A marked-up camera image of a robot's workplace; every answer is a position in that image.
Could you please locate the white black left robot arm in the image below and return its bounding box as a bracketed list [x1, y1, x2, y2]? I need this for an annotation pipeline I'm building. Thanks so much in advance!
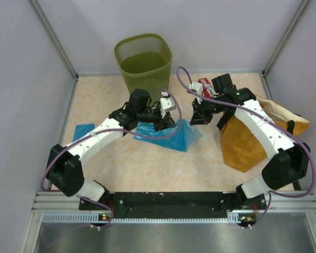
[44, 89, 181, 209]

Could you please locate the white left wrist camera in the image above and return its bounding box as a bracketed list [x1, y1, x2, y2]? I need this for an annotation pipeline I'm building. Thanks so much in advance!
[160, 91, 176, 114]

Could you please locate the yellow canvas tote bag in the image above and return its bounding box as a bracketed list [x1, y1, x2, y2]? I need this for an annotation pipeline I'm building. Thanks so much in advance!
[221, 96, 310, 172]

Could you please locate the folded blue trash bag roll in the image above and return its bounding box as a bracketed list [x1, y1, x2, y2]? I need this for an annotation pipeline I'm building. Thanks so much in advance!
[72, 123, 95, 142]

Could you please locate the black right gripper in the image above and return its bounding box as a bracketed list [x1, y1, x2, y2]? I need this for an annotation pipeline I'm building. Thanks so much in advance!
[190, 95, 224, 126]

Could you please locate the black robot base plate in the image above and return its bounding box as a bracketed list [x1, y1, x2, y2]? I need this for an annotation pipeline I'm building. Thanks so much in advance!
[78, 191, 266, 219]

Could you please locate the olive green plastic trash bin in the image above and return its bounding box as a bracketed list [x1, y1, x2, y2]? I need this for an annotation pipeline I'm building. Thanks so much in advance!
[114, 33, 173, 102]

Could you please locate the blue plastic trash bag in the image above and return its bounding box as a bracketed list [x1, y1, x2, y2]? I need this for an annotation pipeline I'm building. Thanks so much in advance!
[133, 118, 203, 153]

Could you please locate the grey slotted cable duct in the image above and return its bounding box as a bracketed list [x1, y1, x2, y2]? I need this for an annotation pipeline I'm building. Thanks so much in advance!
[42, 213, 255, 224]

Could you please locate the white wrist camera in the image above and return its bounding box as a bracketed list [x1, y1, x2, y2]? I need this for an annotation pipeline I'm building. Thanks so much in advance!
[160, 91, 176, 114]
[188, 82, 203, 96]

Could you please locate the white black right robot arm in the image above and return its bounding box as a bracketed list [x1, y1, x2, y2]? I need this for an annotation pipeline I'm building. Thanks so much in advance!
[188, 74, 311, 209]

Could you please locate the red rectangular carton box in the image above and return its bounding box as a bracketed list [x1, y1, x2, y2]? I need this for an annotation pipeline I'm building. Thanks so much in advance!
[198, 78, 216, 98]

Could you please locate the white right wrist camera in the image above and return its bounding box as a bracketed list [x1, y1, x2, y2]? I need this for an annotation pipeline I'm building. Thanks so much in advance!
[188, 82, 203, 96]

